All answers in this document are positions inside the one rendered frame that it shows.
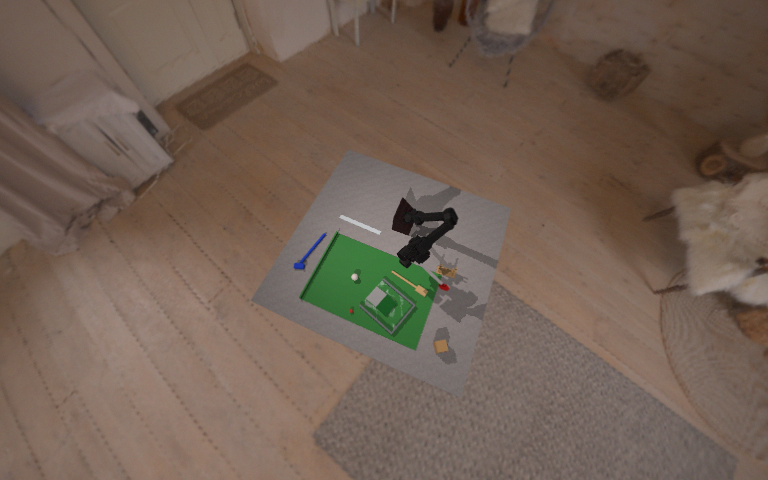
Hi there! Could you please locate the green putting mat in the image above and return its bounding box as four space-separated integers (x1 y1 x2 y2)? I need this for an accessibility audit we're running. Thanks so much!
301 233 439 351

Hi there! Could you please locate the blue long bar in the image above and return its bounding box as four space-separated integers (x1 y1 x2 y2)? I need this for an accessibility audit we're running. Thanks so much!
294 233 326 270

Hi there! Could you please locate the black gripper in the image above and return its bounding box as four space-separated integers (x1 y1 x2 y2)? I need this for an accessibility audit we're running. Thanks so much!
399 254 416 268

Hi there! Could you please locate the red and grey golf putter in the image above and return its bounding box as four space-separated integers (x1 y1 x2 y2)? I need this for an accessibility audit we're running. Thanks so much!
415 258 450 291

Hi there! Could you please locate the brown cube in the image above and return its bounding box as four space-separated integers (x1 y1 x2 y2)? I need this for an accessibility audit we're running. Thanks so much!
433 340 449 353

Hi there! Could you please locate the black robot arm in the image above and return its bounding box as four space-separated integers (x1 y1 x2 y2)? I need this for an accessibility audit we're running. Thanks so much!
397 208 459 263

